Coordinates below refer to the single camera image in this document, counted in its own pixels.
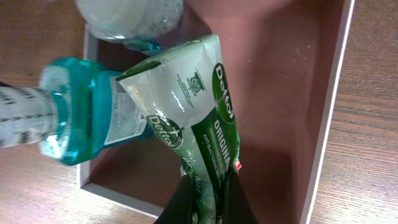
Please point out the green Dettol soap pack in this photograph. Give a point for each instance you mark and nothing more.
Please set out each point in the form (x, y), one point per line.
(184, 96)

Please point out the purple foam soap pump bottle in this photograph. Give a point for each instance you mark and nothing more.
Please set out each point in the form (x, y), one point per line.
(137, 24)

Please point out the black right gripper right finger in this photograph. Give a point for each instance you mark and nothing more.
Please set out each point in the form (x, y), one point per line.
(236, 208)

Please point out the blue mouthwash bottle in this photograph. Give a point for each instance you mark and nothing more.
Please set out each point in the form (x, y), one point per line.
(77, 110)

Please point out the white cardboard box pink inside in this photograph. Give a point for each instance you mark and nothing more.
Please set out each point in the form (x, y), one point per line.
(283, 60)

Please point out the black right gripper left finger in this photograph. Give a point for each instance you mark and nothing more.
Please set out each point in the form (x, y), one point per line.
(179, 209)

